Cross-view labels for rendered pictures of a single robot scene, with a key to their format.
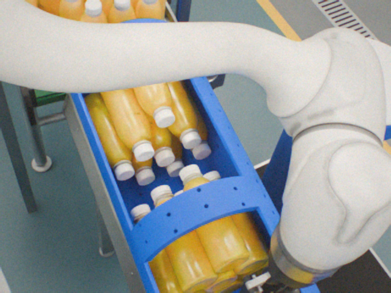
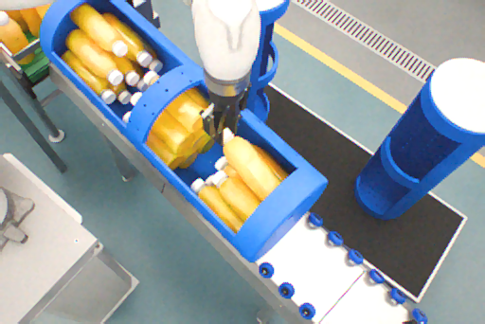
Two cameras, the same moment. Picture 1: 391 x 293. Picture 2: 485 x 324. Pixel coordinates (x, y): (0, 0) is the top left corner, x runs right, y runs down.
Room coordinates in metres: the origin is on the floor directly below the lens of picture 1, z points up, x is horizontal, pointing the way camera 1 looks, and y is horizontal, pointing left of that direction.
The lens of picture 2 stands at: (-0.20, -0.05, 2.16)
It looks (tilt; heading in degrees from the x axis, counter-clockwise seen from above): 65 degrees down; 342
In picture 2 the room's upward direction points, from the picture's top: 7 degrees clockwise
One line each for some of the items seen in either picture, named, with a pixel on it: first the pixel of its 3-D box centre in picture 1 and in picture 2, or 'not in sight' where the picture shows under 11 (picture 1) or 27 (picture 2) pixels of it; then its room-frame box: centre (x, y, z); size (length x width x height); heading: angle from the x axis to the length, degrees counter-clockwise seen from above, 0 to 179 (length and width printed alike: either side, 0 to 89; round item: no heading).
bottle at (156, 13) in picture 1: (148, 22); not in sight; (1.04, 0.19, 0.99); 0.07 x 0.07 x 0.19
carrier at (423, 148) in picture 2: not in sight; (417, 154); (0.40, -0.98, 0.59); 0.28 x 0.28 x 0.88
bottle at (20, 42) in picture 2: not in sight; (14, 39); (0.89, 0.43, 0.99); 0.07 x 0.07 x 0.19
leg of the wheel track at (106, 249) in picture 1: (105, 216); (116, 150); (0.78, 0.25, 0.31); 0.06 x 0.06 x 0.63; 33
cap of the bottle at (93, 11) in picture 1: (93, 7); not in sight; (0.97, 0.31, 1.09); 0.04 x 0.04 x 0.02
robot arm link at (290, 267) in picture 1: (310, 242); (226, 70); (0.29, -0.16, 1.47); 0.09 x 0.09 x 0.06
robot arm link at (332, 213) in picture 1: (339, 193); (226, 25); (0.31, -0.16, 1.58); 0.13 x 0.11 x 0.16; 1
